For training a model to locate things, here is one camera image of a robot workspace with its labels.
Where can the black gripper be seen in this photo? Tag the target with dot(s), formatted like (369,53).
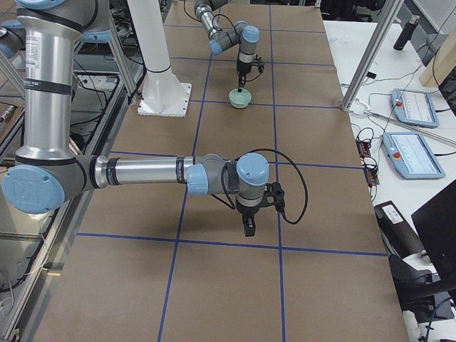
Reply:
(241,67)
(248,211)

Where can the mint green bowl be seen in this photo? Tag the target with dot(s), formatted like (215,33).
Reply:
(239,98)

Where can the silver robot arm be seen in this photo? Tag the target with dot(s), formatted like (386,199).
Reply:
(241,34)
(48,173)

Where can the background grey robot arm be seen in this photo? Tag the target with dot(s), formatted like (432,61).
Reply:
(13,37)

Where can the black water bottle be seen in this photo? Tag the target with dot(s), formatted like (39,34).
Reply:
(406,33)

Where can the small electronics board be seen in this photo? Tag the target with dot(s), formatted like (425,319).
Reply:
(363,148)

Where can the black box device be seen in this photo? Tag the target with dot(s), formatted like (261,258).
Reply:
(398,233)

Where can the far blue teach pendant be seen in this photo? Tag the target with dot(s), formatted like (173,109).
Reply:
(414,107)

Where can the blue teach pendant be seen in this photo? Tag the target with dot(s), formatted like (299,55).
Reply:
(411,156)
(414,107)

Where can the near blue teach pendant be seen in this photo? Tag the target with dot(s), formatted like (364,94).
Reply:
(411,156)

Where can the black computer monitor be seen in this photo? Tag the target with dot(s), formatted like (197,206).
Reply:
(435,225)

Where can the wooden board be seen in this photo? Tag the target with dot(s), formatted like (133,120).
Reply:
(441,65)

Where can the metal rod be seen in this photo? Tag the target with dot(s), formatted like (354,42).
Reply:
(414,128)

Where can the white pedestal column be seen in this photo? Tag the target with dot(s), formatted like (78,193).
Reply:
(162,93)

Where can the aluminium side frame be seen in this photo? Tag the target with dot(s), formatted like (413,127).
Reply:
(121,61)

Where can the aluminium frame post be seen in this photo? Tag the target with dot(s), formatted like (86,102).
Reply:
(389,12)

